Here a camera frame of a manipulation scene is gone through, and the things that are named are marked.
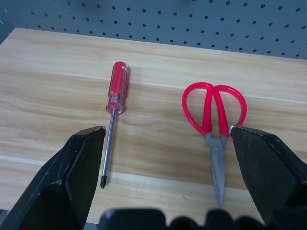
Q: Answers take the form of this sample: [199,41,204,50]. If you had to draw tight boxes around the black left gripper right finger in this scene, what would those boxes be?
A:
[229,125,307,225]

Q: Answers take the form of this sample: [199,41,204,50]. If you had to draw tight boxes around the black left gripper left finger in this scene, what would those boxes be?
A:
[0,126,107,230]

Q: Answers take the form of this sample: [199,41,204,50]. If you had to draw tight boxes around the red handled scissors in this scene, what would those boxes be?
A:
[181,81,248,208]

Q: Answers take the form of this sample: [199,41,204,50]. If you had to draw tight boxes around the grey pegboard panel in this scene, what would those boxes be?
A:
[0,0,307,59]

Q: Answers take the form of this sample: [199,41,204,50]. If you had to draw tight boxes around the red transparent handle screwdriver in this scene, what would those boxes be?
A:
[100,61,130,190]

